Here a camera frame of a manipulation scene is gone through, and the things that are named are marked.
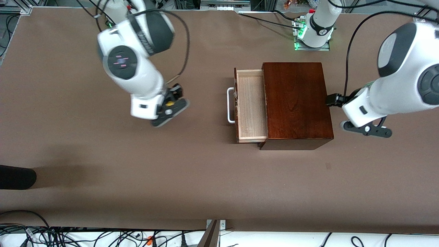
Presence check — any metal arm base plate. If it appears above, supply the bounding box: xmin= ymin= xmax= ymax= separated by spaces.
xmin=294 ymin=38 xmax=331 ymax=51

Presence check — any metal table bracket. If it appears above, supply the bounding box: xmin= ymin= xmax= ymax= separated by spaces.
xmin=198 ymin=220 xmax=226 ymax=247

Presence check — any black looped cable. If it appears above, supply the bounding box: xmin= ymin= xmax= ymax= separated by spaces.
xmin=0 ymin=210 xmax=52 ymax=237

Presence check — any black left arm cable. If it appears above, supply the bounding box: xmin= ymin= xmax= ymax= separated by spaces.
xmin=344 ymin=10 xmax=426 ymax=97

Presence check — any dark brown wooden cabinet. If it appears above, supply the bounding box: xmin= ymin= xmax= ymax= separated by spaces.
xmin=258 ymin=62 xmax=334 ymax=151

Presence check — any black cable on table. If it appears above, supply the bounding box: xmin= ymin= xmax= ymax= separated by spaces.
xmin=238 ymin=13 xmax=302 ymax=31

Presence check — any black cylindrical object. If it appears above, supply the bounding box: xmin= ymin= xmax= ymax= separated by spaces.
xmin=0 ymin=165 xmax=37 ymax=190

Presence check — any wooden drawer with white handle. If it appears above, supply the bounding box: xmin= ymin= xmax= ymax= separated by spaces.
xmin=227 ymin=68 xmax=268 ymax=144

